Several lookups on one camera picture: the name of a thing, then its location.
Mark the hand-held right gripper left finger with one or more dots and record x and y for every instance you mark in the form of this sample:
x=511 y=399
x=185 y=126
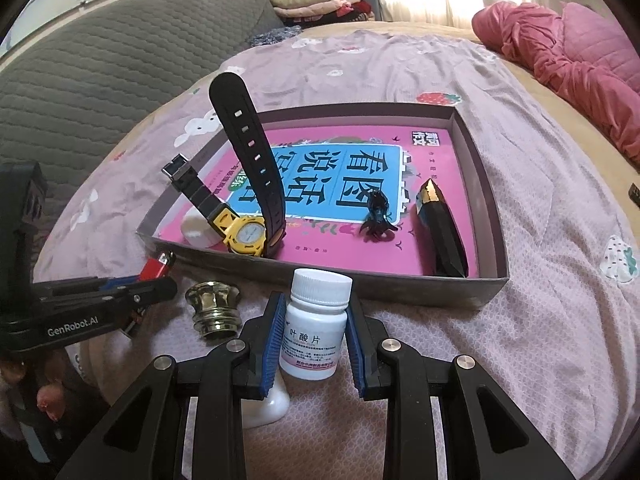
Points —
x=274 y=340

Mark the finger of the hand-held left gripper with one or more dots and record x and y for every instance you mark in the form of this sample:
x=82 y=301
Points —
x=155 y=290
x=107 y=285

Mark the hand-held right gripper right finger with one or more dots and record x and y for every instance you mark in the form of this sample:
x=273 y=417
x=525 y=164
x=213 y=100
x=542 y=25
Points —
x=356 y=345

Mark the red lighter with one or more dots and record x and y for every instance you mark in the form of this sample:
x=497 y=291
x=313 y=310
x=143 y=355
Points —
x=157 y=270

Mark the white pill bottle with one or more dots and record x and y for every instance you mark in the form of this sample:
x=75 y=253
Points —
x=312 y=330

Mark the gold glass knob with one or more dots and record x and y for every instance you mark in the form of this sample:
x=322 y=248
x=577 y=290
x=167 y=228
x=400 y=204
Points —
x=212 y=305

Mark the grey-purple cardboard box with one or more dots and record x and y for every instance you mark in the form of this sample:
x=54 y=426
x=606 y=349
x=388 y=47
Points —
x=400 y=292

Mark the white earbuds case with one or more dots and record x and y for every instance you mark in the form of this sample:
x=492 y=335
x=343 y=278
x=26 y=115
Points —
x=272 y=410

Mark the white ribbed bottle cap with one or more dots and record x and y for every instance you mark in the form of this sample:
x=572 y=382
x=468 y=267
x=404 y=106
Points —
x=197 y=232

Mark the black hair claw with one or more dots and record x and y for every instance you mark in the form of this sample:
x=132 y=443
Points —
x=377 y=215

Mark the black and gold lipstick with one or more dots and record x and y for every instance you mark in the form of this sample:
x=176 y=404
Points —
x=442 y=240

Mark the person's left hand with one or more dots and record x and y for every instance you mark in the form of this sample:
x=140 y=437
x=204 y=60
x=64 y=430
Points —
x=50 y=400

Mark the pink and blue book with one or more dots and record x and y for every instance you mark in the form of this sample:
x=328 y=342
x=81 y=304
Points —
x=320 y=252

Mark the grey quilted headboard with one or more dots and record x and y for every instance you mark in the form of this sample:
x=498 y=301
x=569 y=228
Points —
x=100 y=60

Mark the blue patterned cloth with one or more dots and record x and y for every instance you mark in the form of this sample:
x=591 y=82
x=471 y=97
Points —
x=275 y=35

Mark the small black labelled object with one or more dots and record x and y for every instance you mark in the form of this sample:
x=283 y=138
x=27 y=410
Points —
x=634 y=191

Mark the pink quilted duvet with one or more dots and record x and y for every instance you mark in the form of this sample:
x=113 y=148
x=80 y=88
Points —
x=575 y=50

